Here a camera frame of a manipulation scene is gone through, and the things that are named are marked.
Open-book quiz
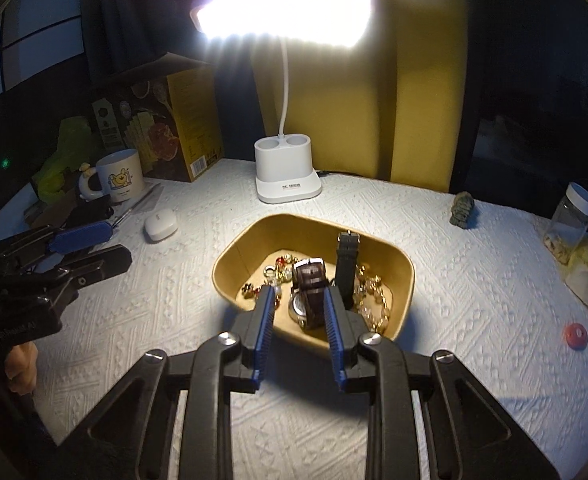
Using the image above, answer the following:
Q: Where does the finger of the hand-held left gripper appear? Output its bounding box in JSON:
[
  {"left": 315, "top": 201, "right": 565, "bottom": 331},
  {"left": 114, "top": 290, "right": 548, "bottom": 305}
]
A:
[
  {"left": 0, "top": 244, "right": 134, "bottom": 295},
  {"left": 0, "top": 220, "right": 116, "bottom": 267}
]

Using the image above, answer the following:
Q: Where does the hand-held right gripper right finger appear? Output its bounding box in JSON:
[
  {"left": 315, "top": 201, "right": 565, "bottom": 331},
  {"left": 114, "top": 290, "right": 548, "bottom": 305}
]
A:
[{"left": 321, "top": 287, "right": 561, "bottom": 480}]

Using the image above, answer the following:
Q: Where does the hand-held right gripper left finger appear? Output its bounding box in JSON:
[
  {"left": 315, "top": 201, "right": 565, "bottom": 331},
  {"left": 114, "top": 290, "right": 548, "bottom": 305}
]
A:
[{"left": 56, "top": 287, "right": 280, "bottom": 480}]

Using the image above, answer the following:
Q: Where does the amber bead bracelet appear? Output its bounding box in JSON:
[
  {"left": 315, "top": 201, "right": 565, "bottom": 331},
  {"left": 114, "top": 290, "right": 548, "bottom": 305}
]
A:
[{"left": 354, "top": 262, "right": 393, "bottom": 336}]

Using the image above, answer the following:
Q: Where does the brown strap wristwatch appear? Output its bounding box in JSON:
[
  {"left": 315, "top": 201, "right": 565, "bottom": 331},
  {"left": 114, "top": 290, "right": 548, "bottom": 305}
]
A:
[{"left": 288, "top": 256, "right": 331, "bottom": 331}]

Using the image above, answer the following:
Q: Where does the gold charm bracelet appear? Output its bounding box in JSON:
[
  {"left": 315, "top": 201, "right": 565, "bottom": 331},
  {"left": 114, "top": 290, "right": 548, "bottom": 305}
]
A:
[{"left": 241, "top": 254, "right": 295, "bottom": 301}]

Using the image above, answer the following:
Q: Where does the black watch strap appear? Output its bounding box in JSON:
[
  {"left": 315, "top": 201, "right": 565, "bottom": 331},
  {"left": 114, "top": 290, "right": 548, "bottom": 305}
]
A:
[{"left": 335, "top": 230, "right": 363, "bottom": 311}]

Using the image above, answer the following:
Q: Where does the tan paper container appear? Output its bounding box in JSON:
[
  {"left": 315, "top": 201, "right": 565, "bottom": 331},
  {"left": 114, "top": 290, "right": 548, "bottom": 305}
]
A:
[{"left": 211, "top": 213, "right": 416, "bottom": 359}]

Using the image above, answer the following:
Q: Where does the person's left forearm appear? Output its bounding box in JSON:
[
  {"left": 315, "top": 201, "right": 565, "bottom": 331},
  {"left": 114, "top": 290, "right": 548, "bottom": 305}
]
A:
[{"left": 0, "top": 357, "right": 57, "bottom": 453}]

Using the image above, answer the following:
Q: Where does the person's left hand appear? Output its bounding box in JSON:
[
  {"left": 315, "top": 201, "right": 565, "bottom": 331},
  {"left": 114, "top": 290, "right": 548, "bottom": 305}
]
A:
[{"left": 3, "top": 342, "right": 38, "bottom": 397}]

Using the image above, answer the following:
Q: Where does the small black box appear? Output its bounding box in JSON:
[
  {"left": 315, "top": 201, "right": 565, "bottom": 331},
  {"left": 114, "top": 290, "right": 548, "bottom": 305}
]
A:
[{"left": 66, "top": 196, "right": 116, "bottom": 226}]

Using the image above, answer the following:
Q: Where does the clear ballpoint pen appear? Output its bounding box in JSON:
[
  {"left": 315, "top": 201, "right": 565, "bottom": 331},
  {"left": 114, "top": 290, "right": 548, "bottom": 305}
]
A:
[{"left": 109, "top": 185, "right": 163, "bottom": 228}]

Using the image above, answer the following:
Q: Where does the white earbud case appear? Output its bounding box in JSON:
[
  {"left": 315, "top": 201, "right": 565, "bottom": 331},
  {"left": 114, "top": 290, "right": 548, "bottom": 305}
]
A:
[{"left": 143, "top": 210, "right": 179, "bottom": 244}]

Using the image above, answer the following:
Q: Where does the white cartoon mug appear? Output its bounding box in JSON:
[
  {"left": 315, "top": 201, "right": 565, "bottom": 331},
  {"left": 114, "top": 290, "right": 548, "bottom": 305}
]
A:
[{"left": 78, "top": 149, "right": 145, "bottom": 204}]

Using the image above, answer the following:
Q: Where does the white textured tablecloth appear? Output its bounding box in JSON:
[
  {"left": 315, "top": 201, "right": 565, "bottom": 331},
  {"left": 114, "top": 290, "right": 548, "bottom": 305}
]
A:
[{"left": 0, "top": 157, "right": 588, "bottom": 480}]

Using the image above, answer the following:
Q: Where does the yellow-green plastic bag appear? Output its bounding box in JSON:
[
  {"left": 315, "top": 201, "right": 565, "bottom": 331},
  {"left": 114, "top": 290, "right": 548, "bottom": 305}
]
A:
[{"left": 34, "top": 116, "right": 98, "bottom": 202}]

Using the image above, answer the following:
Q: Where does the dark cracker box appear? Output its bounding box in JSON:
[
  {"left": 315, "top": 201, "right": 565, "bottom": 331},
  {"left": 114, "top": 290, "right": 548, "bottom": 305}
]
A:
[{"left": 90, "top": 51, "right": 225, "bottom": 184}]

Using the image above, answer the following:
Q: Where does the white desk lamp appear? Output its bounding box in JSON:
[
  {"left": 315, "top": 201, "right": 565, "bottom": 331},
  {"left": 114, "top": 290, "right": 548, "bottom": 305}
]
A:
[{"left": 189, "top": 0, "right": 378, "bottom": 206}]

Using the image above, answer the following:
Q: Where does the small green-brown figurine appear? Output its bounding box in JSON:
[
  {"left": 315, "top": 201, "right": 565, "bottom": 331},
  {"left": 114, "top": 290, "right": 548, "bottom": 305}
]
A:
[{"left": 449, "top": 192, "right": 478, "bottom": 229}]

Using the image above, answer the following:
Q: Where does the window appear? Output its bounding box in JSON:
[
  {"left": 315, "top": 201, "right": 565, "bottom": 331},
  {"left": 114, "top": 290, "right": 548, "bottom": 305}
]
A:
[{"left": 0, "top": 0, "right": 91, "bottom": 111}]

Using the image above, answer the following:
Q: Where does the dark blue curtain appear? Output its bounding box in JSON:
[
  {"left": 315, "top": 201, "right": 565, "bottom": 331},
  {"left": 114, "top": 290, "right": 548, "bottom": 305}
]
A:
[
  {"left": 449, "top": 0, "right": 588, "bottom": 241},
  {"left": 80, "top": 0, "right": 216, "bottom": 89}
]

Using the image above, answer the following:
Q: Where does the small red round object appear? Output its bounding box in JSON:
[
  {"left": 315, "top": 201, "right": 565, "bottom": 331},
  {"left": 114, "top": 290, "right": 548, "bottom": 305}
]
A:
[{"left": 561, "top": 322, "right": 588, "bottom": 349}]

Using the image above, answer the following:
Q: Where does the yellow curtain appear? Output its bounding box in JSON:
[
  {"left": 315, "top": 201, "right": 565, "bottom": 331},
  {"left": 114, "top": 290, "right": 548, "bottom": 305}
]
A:
[{"left": 249, "top": 0, "right": 470, "bottom": 194}]

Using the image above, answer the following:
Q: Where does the clear jar with white lid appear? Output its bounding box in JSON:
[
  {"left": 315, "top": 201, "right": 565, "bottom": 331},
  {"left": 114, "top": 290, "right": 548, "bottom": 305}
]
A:
[{"left": 544, "top": 182, "right": 588, "bottom": 265}]

